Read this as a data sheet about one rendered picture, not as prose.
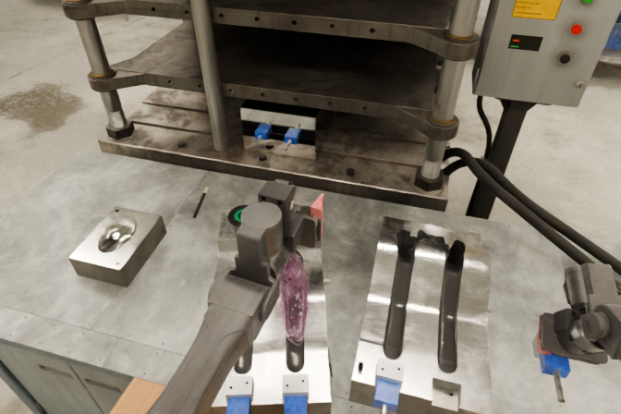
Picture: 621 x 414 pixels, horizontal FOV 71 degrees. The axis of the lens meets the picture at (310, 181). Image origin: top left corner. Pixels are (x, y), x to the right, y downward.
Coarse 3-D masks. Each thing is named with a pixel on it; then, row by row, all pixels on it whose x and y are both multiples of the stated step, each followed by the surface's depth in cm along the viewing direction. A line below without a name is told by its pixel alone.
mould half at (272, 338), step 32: (224, 224) 114; (224, 256) 110; (320, 256) 110; (320, 288) 100; (320, 320) 95; (256, 352) 92; (320, 352) 92; (224, 384) 87; (256, 384) 87; (320, 384) 87
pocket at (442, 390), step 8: (432, 384) 86; (440, 384) 85; (448, 384) 84; (456, 384) 84; (432, 392) 85; (440, 392) 85; (448, 392) 85; (456, 392) 85; (440, 400) 84; (448, 400) 84; (456, 400) 84; (448, 408) 81; (456, 408) 81
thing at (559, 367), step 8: (536, 336) 86; (536, 344) 86; (536, 352) 85; (544, 360) 81; (552, 360) 81; (560, 360) 81; (568, 360) 81; (544, 368) 81; (552, 368) 80; (560, 368) 80; (568, 368) 80; (560, 376) 79; (560, 384) 78; (560, 392) 77; (560, 400) 77
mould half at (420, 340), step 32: (384, 224) 121; (416, 224) 121; (384, 256) 103; (416, 256) 102; (480, 256) 102; (384, 288) 100; (416, 288) 99; (480, 288) 98; (384, 320) 95; (416, 320) 95; (480, 320) 95; (416, 352) 88; (480, 352) 89; (352, 384) 85; (416, 384) 83; (480, 384) 83
